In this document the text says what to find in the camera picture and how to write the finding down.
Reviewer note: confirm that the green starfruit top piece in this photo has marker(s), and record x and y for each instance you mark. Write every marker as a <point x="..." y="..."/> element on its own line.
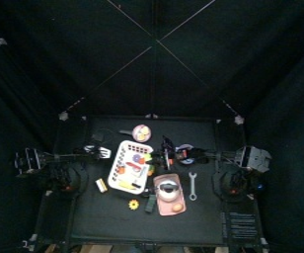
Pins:
<point x="147" y="157"/>

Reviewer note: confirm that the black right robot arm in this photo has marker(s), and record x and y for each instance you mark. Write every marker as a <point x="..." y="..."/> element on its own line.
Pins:
<point x="242" y="158"/>

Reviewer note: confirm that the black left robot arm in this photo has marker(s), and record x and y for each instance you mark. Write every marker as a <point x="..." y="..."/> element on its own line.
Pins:
<point x="48" y="159"/>

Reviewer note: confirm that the purple flower-shaped toy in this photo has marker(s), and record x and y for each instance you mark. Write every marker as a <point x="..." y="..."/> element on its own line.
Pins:
<point x="136" y="158"/>

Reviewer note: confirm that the red toy food piece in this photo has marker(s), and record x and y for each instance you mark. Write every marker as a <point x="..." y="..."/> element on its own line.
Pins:
<point x="132" y="165"/>

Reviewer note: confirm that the orange toy food piece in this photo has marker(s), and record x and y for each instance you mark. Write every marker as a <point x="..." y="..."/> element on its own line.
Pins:
<point x="120" y="170"/>

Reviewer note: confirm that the toy frying pan with egg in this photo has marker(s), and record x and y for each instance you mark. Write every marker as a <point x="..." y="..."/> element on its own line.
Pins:
<point x="140" y="133"/>

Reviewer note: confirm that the white slotted plastic basket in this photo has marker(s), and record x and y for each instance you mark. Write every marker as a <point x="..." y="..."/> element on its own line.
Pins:
<point x="116" y="178"/>

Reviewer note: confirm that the yellow and white block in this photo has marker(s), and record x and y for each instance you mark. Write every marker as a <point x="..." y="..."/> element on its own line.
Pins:
<point x="100" y="185"/>

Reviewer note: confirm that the yellow toy food piece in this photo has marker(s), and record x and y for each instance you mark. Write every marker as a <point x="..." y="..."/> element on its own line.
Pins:
<point x="126" y="185"/>

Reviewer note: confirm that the silver toy wrench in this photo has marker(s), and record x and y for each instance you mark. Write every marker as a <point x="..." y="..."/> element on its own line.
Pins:
<point x="192" y="187"/>

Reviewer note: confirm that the orange gear-shaped block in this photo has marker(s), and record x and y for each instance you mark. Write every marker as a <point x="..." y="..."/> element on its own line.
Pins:
<point x="134" y="204"/>

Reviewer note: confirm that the peach toy egg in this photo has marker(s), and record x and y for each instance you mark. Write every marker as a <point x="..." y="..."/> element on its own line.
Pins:
<point x="178" y="207"/>

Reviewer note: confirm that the pink plastic tray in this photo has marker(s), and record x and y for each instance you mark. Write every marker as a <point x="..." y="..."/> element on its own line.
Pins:
<point x="170" y="210"/>

